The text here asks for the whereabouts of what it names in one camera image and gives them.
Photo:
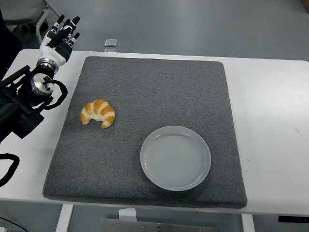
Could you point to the silver floor socket box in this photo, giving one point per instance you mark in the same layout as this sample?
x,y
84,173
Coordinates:
x,y
111,42
110,50

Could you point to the grey felt mat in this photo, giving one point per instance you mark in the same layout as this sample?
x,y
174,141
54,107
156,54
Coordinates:
x,y
154,96

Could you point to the grey office chair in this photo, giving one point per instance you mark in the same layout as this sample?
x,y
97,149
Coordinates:
x,y
19,10

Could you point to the white table leg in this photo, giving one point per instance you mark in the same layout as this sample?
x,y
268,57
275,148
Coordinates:
x,y
248,223
64,218

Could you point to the round grey plate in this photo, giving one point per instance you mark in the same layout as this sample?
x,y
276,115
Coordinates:
x,y
175,159

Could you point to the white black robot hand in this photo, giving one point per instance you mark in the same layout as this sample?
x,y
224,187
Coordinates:
x,y
51,52

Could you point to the golden croissant bread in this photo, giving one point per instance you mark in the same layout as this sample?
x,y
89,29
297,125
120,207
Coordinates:
x,y
101,110

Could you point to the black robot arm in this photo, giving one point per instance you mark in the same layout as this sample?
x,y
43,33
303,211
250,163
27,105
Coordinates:
x,y
14,108

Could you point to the black table control panel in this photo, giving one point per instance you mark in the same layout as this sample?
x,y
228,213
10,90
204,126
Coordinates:
x,y
293,219

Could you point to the grey metal plate with screws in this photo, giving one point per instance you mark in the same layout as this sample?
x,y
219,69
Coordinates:
x,y
169,227

